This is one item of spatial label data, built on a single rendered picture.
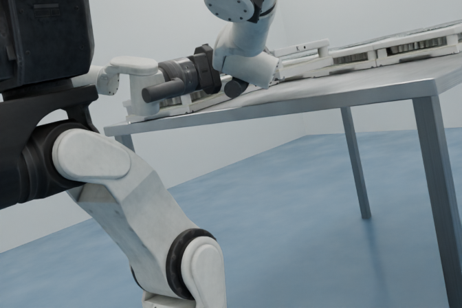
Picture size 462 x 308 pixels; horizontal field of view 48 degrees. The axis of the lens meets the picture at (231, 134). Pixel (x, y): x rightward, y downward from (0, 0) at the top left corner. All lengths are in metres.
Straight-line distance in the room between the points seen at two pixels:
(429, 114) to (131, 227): 0.61
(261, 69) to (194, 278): 0.42
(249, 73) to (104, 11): 3.75
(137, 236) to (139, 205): 0.06
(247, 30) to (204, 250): 0.44
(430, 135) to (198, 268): 0.52
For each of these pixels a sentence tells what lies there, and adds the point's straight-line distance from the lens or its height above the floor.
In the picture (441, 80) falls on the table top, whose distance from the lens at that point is 1.08.
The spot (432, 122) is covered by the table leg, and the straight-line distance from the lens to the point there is 1.09.
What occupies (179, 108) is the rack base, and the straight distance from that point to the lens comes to 1.48.
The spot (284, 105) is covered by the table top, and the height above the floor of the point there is 0.85.
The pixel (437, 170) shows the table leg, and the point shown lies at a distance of 1.12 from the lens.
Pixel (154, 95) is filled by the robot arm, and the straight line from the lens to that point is 1.15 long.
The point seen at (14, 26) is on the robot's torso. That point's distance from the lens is 0.85.
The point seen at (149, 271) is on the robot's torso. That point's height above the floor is 0.61.
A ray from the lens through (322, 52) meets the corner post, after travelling 1.42.
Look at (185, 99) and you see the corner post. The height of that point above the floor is 0.91.
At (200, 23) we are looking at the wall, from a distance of 5.22.
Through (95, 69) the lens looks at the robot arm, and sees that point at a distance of 1.24.
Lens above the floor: 0.98
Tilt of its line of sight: 8 degrees down
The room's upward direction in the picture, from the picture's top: 13 degrees counter-clockwise
